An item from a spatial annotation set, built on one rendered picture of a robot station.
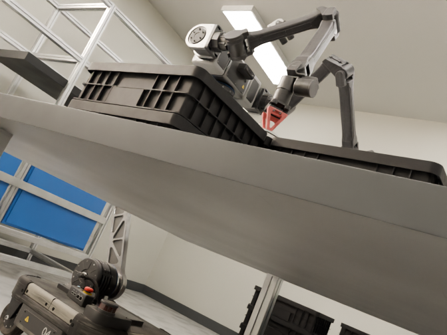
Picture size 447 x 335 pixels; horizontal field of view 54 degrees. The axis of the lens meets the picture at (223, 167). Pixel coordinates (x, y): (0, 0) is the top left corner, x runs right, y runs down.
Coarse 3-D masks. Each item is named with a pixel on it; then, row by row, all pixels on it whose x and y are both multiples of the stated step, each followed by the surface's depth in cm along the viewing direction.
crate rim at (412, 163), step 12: (276, 144) 108; (288, 144) 106; (300, 144) 104; (312, 144) 102; (324, 144) 100; (336, 156) 98; (348, 156) 96; (360, 156) 94; (372, 156) 93; (384, 156) 91; (396, 156) 90; (408, 168) 87; (420, 168) 86; (432, 168) 85; (444, 180) 88
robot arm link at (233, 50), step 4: (244, 40) 177; (236, 44) 175; (240, 44) 175; (244, 44) 177; (228, 48) 178; (232, 48) 176; (236, 48) 176; (240, 48) 176; (244, 48) 177; (228, 52) 180; (232, 52) 178; (236, 52) 177; (240, 52) 177; (244, 52) 178; (228, 56) 180; (232, 56) 179; (236, 56) 178
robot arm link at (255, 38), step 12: (312, 12) 177; (288, 24) 175; (300, 24) 175; (312, 24) 175; (228, 36) 176; (240, 36) 174; (252, 36) 175; (264, 36) 176; (276, 36) 176; (288, 36) 177; (252, 48) 178
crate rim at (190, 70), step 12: (144, 72) 97; (156, 72) 95; (168, 72) 92; (180, 72) 90; (192, 72) 88; (204, 72) 88; (216, 84) 92; (228, 96) 95; (240, 108) 99; (252, 120) 103; (264, 132) 108
